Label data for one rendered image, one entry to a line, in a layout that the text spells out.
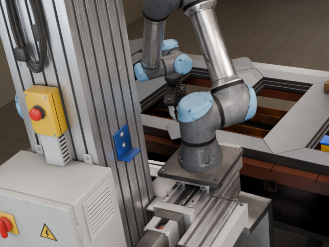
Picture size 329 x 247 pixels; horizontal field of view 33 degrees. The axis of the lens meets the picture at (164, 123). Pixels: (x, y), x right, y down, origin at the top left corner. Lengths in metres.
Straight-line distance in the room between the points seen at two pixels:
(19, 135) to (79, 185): 3.15
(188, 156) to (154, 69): 0.44
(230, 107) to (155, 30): 0.39
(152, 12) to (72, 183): 0.66
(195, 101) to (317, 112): 0.87
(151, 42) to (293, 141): 0.72
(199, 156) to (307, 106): 0.88
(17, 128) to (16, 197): 3.25
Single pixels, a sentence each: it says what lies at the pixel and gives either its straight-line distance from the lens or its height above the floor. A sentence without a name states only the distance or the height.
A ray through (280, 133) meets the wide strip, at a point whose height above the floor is 0.87.
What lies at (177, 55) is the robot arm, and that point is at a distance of 2.19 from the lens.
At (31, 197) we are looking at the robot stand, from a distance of 1.53.
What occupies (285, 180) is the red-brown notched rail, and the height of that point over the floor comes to 0.79.
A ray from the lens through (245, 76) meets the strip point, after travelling 2.89.
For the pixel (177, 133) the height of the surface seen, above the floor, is 0.87.
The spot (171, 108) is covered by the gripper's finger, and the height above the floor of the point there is 0.98.
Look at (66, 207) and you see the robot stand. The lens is 1.45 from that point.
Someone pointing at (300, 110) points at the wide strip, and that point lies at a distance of 2.54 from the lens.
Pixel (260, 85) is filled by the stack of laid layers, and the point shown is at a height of 0.85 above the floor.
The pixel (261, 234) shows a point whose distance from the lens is 2.38.
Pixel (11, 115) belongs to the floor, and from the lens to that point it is 5.04.
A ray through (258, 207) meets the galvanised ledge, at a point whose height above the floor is 0.68.
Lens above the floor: 2.05
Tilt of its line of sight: 28 degrees down
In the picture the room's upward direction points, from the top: 8 degrees counter-clockwise
